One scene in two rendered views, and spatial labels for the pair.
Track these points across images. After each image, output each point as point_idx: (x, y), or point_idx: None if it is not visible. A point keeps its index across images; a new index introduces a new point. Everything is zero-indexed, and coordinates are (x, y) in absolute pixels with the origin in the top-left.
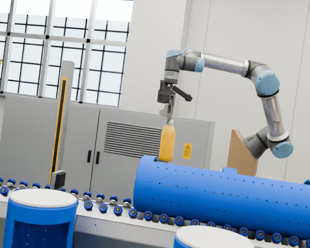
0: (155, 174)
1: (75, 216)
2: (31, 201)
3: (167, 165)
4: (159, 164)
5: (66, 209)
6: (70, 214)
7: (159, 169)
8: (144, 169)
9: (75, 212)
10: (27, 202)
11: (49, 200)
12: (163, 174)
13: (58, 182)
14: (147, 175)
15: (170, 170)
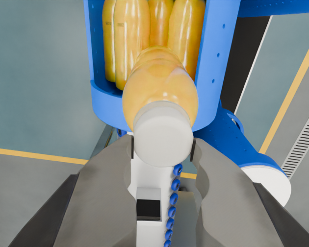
0: (221, 80)
1: (241, 153)
2: (279, 200)
3: (207, 57)
4: (204, 82)
5: (276, 165)
6: (265, 159)
7: (216, 75)
8: (212, 111)
9: (252, 156)
10: (285, 202)
11: (268, 188)
12: (225, 59)
13: (160, 207)
14: (218, 97)
15: (221, 41)
